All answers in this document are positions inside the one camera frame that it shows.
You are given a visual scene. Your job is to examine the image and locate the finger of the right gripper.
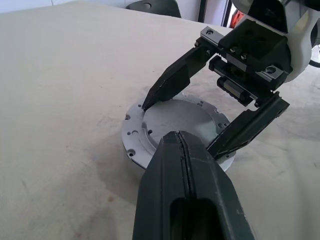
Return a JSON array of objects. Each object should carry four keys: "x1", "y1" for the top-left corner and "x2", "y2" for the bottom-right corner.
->
[
  {"x1": 206, "y1": 91, "x2": 291, "y2": 161},
  {"x1": 141, "y1": 45, "x2": 221, "y2": 111}
]

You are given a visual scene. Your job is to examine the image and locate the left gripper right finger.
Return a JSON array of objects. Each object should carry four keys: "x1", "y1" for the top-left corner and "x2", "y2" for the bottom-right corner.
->
[{"x1": 179, "y1": 130, "x2": 256, "y2": 240}]

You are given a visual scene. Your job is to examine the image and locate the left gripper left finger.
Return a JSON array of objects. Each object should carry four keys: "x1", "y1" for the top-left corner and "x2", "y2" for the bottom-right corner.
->
[{"x1": 132, "y1": 131, "x2": 187, "y2": 240}]

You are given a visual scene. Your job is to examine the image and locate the silver round motor cover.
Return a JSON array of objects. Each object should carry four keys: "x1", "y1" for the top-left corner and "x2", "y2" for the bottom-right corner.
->
[{"x1": 121, "y1": 92, "x2": 233, "y2": 166}]

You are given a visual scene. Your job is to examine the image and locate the orange folder stack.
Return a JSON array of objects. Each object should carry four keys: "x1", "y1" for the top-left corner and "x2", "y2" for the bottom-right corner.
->
[{"x1": 231, "y1": 9, "x2": 245, "y2": 29}]

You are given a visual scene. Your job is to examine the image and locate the dark grey folding chair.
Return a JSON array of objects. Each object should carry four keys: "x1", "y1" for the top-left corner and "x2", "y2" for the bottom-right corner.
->
[{"x1": 125, "y1": 0, "x2": 183, "y2": 19}]

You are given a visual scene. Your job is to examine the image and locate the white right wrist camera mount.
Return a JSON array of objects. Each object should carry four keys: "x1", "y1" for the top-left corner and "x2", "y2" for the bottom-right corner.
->
[{"x1": 231, "y1": 0, "x2": 314, "y2": 84}]

